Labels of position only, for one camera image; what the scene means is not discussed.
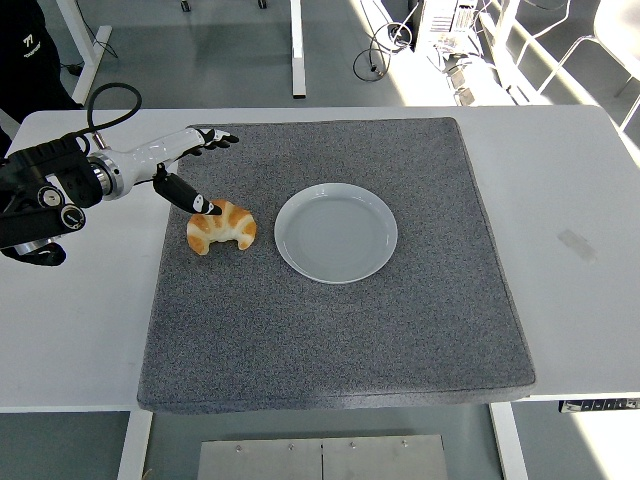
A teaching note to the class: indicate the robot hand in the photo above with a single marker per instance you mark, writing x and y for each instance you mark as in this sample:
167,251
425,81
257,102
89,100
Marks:
150,155

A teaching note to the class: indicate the golden croissant bread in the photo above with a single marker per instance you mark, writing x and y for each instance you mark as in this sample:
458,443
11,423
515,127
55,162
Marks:
232,227

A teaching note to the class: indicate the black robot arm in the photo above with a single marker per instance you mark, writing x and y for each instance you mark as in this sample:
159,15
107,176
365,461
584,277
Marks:
35,165

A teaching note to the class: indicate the round grey plate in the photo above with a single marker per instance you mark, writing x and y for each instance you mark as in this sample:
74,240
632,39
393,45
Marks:
335,235

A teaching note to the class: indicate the grey metal plate with screws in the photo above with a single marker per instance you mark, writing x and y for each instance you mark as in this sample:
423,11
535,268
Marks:
320,460

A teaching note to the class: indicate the white desk leg with foot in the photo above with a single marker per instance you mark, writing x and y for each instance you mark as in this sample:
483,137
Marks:
90,60

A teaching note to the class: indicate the person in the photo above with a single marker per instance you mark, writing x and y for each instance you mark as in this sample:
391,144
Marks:
25,70

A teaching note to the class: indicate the white narrow desk leg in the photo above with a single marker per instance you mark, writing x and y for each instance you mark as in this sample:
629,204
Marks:
297,50

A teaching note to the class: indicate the grey speckled mat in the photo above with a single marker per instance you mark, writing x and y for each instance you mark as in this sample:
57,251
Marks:
300,340

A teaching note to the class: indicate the white table leg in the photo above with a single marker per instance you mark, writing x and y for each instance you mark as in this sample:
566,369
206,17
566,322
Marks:
509,445
134,445

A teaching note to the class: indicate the white power strip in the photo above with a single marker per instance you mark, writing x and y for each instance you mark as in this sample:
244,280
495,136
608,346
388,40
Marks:
462,85

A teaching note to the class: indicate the grey tape strip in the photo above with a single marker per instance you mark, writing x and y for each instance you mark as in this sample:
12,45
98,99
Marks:
577,245

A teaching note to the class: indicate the white chair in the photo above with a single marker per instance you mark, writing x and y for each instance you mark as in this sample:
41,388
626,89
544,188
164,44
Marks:
607,30

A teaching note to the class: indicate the table height control panel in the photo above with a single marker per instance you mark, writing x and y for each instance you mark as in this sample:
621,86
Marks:
600,405

